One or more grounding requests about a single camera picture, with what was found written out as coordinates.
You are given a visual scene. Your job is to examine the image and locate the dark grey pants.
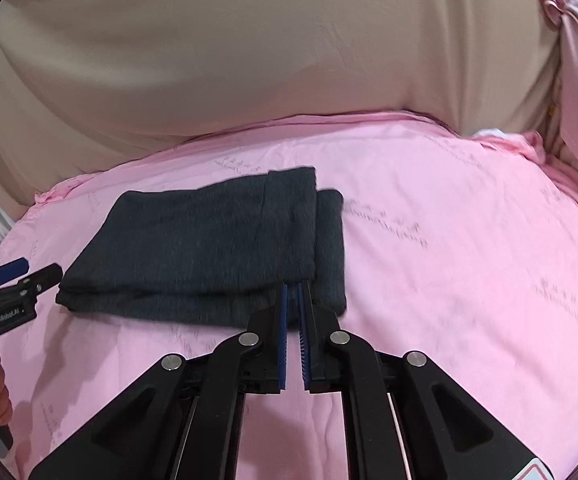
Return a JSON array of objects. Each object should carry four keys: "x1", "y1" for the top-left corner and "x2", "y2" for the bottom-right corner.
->
[{"x1": 56, "y1": 167, "x2": 347, "y2": 328}]

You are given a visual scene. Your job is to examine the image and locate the beige curtain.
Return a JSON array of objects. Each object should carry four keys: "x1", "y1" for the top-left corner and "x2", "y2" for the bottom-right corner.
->
[{"x1": 0, "y1": 0, "x2": 559, "y2": 218}]

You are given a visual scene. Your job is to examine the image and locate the pink bed sheet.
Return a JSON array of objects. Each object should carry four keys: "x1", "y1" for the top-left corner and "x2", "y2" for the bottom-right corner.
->
[{"x1": 0, "y1": 114, "x2": 578, "y2": 479}]

